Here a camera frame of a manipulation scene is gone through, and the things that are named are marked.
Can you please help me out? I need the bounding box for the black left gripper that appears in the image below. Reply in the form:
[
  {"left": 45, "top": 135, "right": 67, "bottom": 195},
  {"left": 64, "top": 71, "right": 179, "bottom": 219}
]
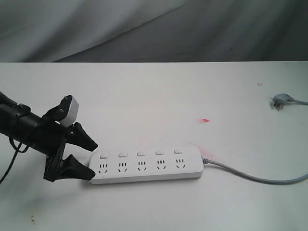
[{"left": 33, "top": 104, "right": 98, "bottom": 182}]

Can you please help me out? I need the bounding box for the white five-outlet power strip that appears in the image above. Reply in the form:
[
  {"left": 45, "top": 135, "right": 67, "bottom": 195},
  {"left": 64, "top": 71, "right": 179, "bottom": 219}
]
[{"left": 89, "top": 147, "right": 204, "bottom": 184}]

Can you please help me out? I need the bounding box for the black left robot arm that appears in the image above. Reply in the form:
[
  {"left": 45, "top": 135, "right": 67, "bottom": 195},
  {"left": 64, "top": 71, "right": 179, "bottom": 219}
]
[{"left": 0, "top": 93, "right": 98, "bottom": 182}]

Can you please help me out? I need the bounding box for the grey backdrop cloth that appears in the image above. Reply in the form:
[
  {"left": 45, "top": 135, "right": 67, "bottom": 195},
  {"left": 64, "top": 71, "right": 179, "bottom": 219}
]
[{"left": 0, "top": 0, "right": 308, "bottom": 62}]

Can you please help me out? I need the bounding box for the grey three-pin plug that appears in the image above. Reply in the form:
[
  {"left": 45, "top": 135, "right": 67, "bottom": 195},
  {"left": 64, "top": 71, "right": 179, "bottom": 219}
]
[{"left": 271, "top": 93, "right": 293, "bottom": 111}]

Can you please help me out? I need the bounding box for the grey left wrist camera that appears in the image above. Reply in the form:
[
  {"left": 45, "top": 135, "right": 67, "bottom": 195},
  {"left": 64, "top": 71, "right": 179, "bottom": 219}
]
[{"left": 59, "top": 95, "right": 79, "bottom": 128}]

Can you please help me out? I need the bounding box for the grey power cable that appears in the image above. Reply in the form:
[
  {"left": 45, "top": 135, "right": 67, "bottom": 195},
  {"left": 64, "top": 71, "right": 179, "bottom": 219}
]
[{"left": 202, "top": 157, "right": 308, "bottom": 186}]

